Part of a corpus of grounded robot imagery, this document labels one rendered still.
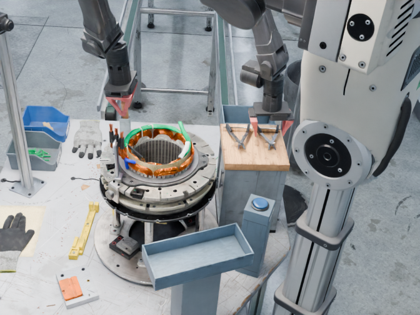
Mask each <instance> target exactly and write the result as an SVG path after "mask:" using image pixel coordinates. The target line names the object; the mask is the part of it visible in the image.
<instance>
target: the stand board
mask: <svg viewBox="0 0 420 315"><path fill-rule="evenodd" d="M229 125H230V127H244V128H246V127H247V126H248V125H247V124H229ZM258 126H259V127H260V128H276V126H277V125H260V124H258ZM223 127H226V124H220V135H221V146H222V156H223V163H224V170H245V171H289V167H290V163H289V159H288V154H287V151H286V147H285V144H284V139H283V135H282V132H281V131H280V132H279V133H278V134H277V137H276V139H275V141H274V142H275V148H276V150H274V148H272V147H270V150H268V147H264V145H265V142H266V141H265V140H264V139H263V138H262V137H261V136H259V134H258V133H257V135H256V137H255V135H254V132H252V131H251V132H249V134H248V135H247V137H246V139H245V140H244V141H245V148H246V150H245V149H244V148H243V147H239V149H238V147H234V145H235V141H236V140H235V139H234V138H233V137H232V136H231V135H229V133H228V132H227V131H223ZM233 133H234V134H235V135H236V136H237V137H238V139H239V140H241V139H242V138H243V137H242V135H243V136H244V134H245V133H246V132H241V131H233ZM262 133H263V134H264V135H265V136H266V137H267V138H268V139H269V140H270V141H271V140H272V136H274V134H275V132H262Z"/></svg>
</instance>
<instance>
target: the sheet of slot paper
mask: <svg viewBox="0 0 420 315"><path fill-rule="evenodd" d="M45 210H46V206H3V205H0V228H3V224H4V222H5V220H6V218H7V217H8V216H9V215H13V216H14V217H15V215H16V214H17V213H22V215H24V216H25V217H26V232H27V230H28V229H33V230H34V231H35V233H34V236H33V237H32V238H31V240H30V241H29V243H28V244H27V246H26V247H25V248H24V249H23V251H22V252H21V254H20V255H19V257H33V256H34V252H35V248H36V244H37V241H38V237H39V232H40V230H41V225H42V222H43V217H44V213H45Z"/></svg>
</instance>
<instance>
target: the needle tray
mask: <svg viewBox="0 0 420 315"><path fill-rule="evenodd" d="M142 259H143V261H144V263H145V266H146V269H147V272H148V274H149V277H150V279H151V282H152V285H153V287H154V290H155V291H157V290H160V289H165V288H169V287H171V315H216V313H217V307H218V297H219V288H220V282H221V273H226V272H229V271H233V270H236V269H241V268H245V267H248V266H252V265H253V259H254V252H253V250H252V249H251V247H250V245H249V243H248V242H247V240H246V238H245V237H244V234H243V233H242V231H241V230H240V228H239V226H238V224H237V223H233V224H228V225H225V226H220V227H215V228H212V229H207V230H203V231H199V232H194V233H191V234H185V235H182V236H178V237H172V238H169V239H164V240H161V241H156V242H151V243H148V244H143V245H142Z"/></svg>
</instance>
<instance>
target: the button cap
mask: <svg viewBox="0 0 420 315"><path fill-rule="evenodd" d="M253 206H254V207H255V208H257V209H266V208H267V206H268V202H267V201H266V200H265V199H264V198H261V197H258V198H256V199H254V201H253Z"/></svg>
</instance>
